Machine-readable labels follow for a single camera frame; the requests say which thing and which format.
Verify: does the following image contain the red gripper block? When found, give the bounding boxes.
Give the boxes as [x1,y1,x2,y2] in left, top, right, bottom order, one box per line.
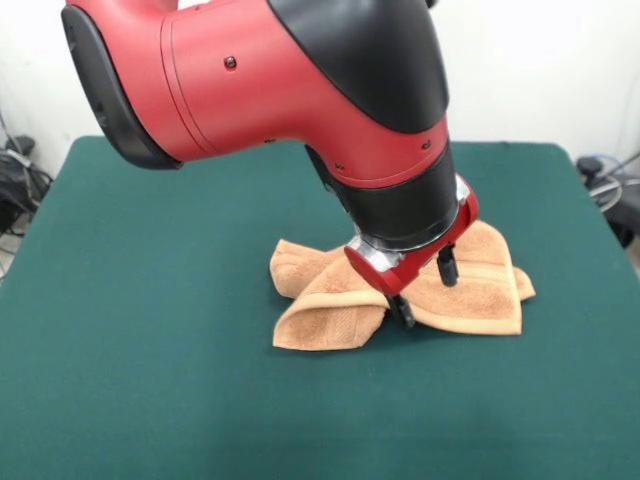
[342,175,481,330]

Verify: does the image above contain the orange terry towel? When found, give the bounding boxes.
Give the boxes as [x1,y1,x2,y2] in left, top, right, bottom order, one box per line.
[268,219,537,352]

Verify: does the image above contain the dark green table cloth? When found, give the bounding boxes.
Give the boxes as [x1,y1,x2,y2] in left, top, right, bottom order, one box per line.
[0,134,640,480]

